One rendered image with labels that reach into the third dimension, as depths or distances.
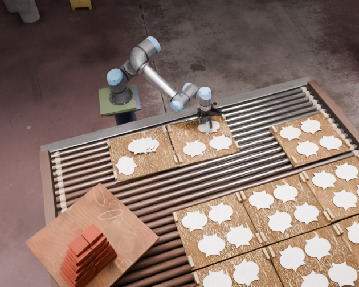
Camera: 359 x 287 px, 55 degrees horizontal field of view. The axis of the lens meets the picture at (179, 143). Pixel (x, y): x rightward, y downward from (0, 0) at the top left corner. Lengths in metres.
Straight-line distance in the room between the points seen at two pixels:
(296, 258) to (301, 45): 3.35
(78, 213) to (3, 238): 1.46
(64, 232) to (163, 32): 3.51
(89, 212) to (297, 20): 4.15
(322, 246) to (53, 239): 1.43
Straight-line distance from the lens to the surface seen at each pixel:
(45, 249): 1.98
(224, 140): 2.32
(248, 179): 2.19
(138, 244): 1.86
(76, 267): 1.67
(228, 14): 5.30
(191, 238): 1.97
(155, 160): 2.24
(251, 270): 1.92
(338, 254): 2.08
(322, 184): 2.25
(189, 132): 2.37
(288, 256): 1.99
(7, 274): 3.24
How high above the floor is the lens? 2.75
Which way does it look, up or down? 52 degrees down
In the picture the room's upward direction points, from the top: 3 degrees counter-clockwise
